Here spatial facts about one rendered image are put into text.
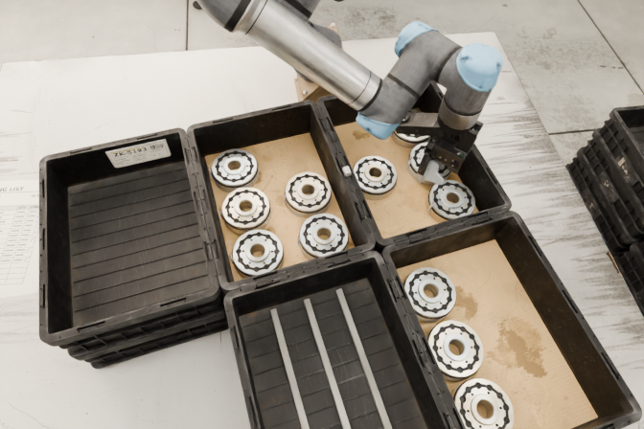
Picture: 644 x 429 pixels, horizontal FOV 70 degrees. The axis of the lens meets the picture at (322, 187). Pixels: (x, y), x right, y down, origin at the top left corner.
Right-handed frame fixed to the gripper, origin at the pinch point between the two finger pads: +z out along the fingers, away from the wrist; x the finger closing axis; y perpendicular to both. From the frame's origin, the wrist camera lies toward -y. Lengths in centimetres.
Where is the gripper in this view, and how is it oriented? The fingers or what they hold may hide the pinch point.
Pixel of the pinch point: (424, 170)
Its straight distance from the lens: 109.0
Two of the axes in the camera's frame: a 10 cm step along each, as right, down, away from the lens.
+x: 5.4, -6.9, 4.7
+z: -0.4, 5.4, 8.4
